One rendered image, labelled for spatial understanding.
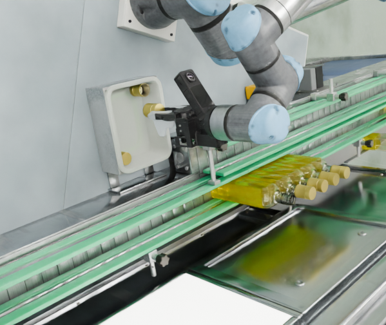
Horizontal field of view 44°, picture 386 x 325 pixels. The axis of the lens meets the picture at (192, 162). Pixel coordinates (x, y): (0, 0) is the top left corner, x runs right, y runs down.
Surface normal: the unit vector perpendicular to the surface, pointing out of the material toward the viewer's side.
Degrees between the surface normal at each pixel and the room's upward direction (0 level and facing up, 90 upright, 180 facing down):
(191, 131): 1
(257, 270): 90
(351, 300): 90
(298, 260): 90
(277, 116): 1
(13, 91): 0
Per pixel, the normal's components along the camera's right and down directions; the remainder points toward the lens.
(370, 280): -0.14, -0.95
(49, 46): 0.69, 0.11
